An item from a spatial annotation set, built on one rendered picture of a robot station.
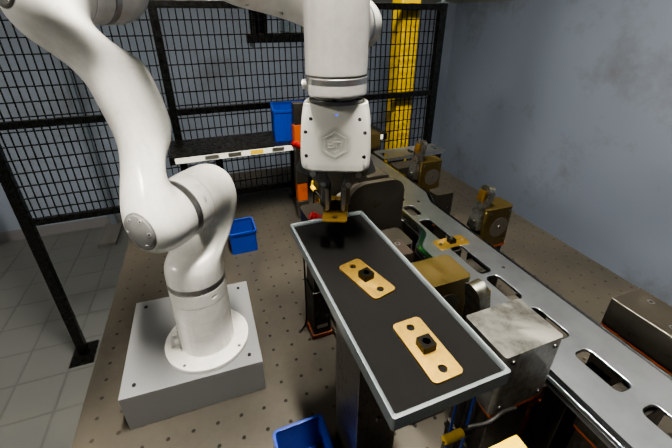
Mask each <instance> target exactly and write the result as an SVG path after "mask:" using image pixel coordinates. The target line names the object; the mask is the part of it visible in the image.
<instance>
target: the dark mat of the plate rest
mask: <svg viewBox="0 0 672 448"><path fill-rule="evenodd" d="M294 228H295V230H296V231H297V233H298V235H299V237H300V239H301V241H302V243H303V244H304V246H305V248H306V250H307V252H308V254H309V256H310V257H311V259H312V261H313V263H314V265H315V267H316V269H317V270H318V272H319V274H320V276H321V278H322V280H323V282H324V283H325V285H326V287H327V289H328V291H329V293H330V295H331V296H332V298H333V300H334V302H335V304H336V306H337V308H338V309H339V311H340V313H341V315H342V317H343V319H344V321H345V322H346V324H347V326H348V328H349V330H350V332H351V334H352V335H353V337H354V339H355V341H356V343H357V345H358V347H359V348H360V350H361V352H362V354H363V356H364V358H365V360H366V361H367V363H368V365H369V367H370V369H371V371H372V373H373V374H374V376H375V378H376V380H377V382H378V384H379V386H380V387H381V389H382V391H383V393H384V395H385V397H386V399H387V400H388V402H389V404H390V406H391V408H392V410H393V412H394V413H395V414H398V413H400V412H403V411H405V410H408V409H410V408H413V407H415V406H417V405H420V404H422V403H425V402H427V401H430V400H432V399H435V398H437V397H440V396H442V395H445V394H447V393H450V392H452V391H455V390H457V389H459V388H462V387H464V386H467V385H469V384H472V383H474V382H477V381H479V380H482V379H484V378H487V377H489V376H492V375H494V374H496V373H499V372H501V371H502V370H501V369H500V368H499V367H498V365H497V364H496V363H495V362H494V361H493V360H492V359H491V358H490V357H489V356H488V354H487V353H486V352H485V351H484V350H483V349H482V348H481V347H480V346H479V345H478V343H477V342H476V341H475V340H474V339H473V338H472V337H471V336H470V335H469V334H468V332H467V331H466V330H465V329H464V328H463V327H462V326H461V325H460V324H459V323H458V321H457V320H456V319H455V318H454V317H453V316H452V315H451V314H450V313H449V312H448V310H447V309H446V308H445V307H444V306H443V305H442V304H441V303H440V302H439V301H438V299H437V298H436V297H435V296H434V295H433V294H432V293H431V292H430V291H429V290H428V288H427V287H426V286H425V285H424V284H423V283H422V282H421V281H420V280H419V279H418V277H417V276H416V275H415V274H414V273H413V272H412V271H411V270H410V269H409V268H408V266H407V265H406V264H405V263H404V262H403V261H402V260H401V259H400V258H399V257H398V255H397V254H396V253H395V252H394V251H393V250H392V249H391V248H390V247H389V246H388V244H387V243H386V242H385V241H384V240H383V239H382V238H381V237H380V236H379V235H378V233H377V232H376V231H375V230H374V229H373V228H372V227H371V226H370V225H369V224H368V222H367V221H366V220H365V219H364V218H363V217H362V216H361V215H355V216H350V217H347V221H346V222H344V223H342V222H319V223H314V224H308V225H303V226H298V227H294ZM354 259H360V260H361V261H363V262H364V263H365V264H367V265H368V266H369V267H370V268H372V269H373V270H374V271H375V272H377V273H378V274H379V275H381V276H382V277H383V278H384V279H386V280H387V281H388V282H389V283H391V284H392V285H393V286H394V287H395V291H394V292H392V293H390V294H388V295H386V296H384V297H383V298H381V299H379V300H374V299H372V298H371V297H370V296H369V295H367V294H366V293H365V292H364V291H363V290H362V289H361V288H360V287H358V286H357V285H356V284H355V283H354V282H353V281H352V280H350V279H349V278H348V277H347V276H346V275H345V274H344V273H342V272H341V271H340V269H339V267H340V266H341V265H343V264H345V263H348V262H350V261H352V260H354ZM413 317H419V318H420V319H421V320H422V321H423V322H424V323H425V324H426V326H427V327H428V328H429V329H430V330H431V332H432V333H433V334H434V335H435V336H436V337H437V339H438V340H439V341H440V342H441V343H442V345H443V346H444V347H445V348H446V349H447V351H448V352H449V353H450V354H451V355H452V356H453V358H454V359H455V360H456V361H457V362H458V364H459V365H460V366H461V367H462V369H463V372H462V374H461V375H460V376H457V377H455V378H453V379H451V380H448V381H446V382H444V383H441V384H439V385H436V384H433V383H432V382H431V381H430V380H429V378H428V377H427V375H426V374H425V373H424V371H423V370H422V368H421V367H420V366H419V364H418V363H417V362H416V360H415V359H414V357H413V356H412V355H411V353H410V352H409V351H408V349H407V348H406V346H405V345H404V344H403V342H402V341H401V340H400V338H399V337H398V335H397V334H396V333H395V331H394V330H393V325H394V324H396V323H399V322H402V321H404V320H407V319H410V318H413Z"/></svg>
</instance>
